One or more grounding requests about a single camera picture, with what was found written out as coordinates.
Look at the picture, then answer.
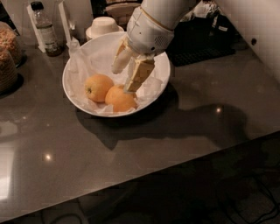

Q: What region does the large upturned white cup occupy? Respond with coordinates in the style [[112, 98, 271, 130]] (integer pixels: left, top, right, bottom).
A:
[[86, 17, 123, 40]]

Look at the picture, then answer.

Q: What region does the lower cereal jar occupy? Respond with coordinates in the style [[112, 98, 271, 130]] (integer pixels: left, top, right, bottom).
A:
[[0, 47, 18, 94]]

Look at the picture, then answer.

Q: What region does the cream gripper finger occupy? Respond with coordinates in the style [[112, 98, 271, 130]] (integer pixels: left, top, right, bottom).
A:
[[111, 35, 137, 74], [124, 55, 155, 93]]

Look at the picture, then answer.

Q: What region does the large white bowl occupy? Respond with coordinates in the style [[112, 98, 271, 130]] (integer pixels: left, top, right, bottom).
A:
[[61, 31, 172, 118]]

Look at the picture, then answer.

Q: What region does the white acrylic sign holder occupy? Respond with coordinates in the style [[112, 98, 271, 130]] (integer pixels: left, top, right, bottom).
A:
[[26, 0, 95, 53]]

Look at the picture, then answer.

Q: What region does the cereal jar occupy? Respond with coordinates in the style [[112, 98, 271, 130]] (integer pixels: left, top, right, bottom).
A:
[[0, 47, 18, 94], [0, 22, 23, 66]]

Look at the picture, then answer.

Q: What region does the left black condiment caddy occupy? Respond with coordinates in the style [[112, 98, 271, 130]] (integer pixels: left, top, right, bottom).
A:
[[169, 17, 213, 53]]

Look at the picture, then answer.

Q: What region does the upper cereal jar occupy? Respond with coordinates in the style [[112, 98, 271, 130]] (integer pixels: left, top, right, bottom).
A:
[[0, 22, 23, 66]]

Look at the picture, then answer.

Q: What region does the orange fruit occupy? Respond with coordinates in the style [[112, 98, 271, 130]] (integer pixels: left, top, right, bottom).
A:
[[105, 85, 137, 112], [85, 73, 114, 102]]

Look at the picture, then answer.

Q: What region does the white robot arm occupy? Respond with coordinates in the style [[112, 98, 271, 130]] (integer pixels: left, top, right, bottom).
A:
[[112, 0, 280, 92]]

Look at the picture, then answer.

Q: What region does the stack of brown trays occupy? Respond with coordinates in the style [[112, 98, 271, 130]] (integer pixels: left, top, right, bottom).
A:
[[105, 0, 140, 26]]

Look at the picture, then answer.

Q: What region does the white crumpled paper liner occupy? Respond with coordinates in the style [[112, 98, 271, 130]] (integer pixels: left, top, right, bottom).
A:
[[66, 36, 165, 115]]

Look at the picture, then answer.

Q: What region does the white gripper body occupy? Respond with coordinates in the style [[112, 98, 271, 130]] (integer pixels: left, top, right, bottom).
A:
[[127, 6, 174, 54]]

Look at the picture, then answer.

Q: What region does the glass bottle black cap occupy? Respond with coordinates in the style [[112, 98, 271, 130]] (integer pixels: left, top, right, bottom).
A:
[[31, 1, 62, 57]]

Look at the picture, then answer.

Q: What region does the black rubber bar mat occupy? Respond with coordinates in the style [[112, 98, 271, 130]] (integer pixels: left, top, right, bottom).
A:
[[166, 21, 235, 67]]

